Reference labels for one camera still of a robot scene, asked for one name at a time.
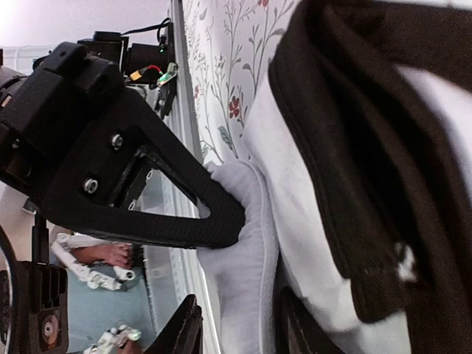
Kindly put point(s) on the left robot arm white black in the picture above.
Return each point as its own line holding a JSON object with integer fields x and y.
{"x": 74, "y": 138}

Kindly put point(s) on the white underwear black trim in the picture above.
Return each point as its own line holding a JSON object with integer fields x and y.
{"x": 358, "y": 190}

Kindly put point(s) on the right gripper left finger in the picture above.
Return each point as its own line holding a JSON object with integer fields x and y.
{"x": 183, "y": 333}

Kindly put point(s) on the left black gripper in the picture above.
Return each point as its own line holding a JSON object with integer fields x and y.
{"x": 44, "y": 114}

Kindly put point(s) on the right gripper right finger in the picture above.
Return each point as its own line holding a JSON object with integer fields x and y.
{"x": 297, "y": 331}

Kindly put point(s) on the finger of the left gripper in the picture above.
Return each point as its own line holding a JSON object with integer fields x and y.
{"x": 130, "y": 178}

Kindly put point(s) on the aluminium front rail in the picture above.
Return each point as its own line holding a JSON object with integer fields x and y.
{"x": 173, "y": 273}

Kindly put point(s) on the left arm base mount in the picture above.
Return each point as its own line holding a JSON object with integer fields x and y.
{"x": 151, "y": 67}

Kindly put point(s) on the floral patterned table mat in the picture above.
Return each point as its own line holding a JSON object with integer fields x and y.
{"x": 230, "y": 44}

